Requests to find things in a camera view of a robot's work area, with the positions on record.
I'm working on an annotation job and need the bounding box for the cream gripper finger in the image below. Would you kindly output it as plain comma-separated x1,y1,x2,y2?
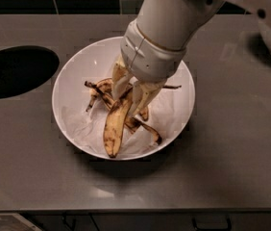
129,80,166,116
111,55,133,99

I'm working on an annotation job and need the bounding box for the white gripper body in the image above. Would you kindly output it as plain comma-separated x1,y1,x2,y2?
120,20,186,83

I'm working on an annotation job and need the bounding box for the spotted banana peel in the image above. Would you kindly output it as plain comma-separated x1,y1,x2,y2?
84,77,183,159

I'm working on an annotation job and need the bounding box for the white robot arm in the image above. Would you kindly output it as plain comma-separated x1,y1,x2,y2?
114,0,271,116

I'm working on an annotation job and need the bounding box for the white ceramic bowl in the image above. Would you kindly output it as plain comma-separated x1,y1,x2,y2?
51,36,196,162

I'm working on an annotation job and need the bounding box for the white paper napkin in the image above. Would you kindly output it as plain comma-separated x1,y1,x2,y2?
58,78,179,160

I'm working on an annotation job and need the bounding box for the black round countertop hole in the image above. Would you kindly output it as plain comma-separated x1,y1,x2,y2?
0,45,60,99

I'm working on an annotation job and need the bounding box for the black drawer handle right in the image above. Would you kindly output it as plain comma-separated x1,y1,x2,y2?
191,218,233,231

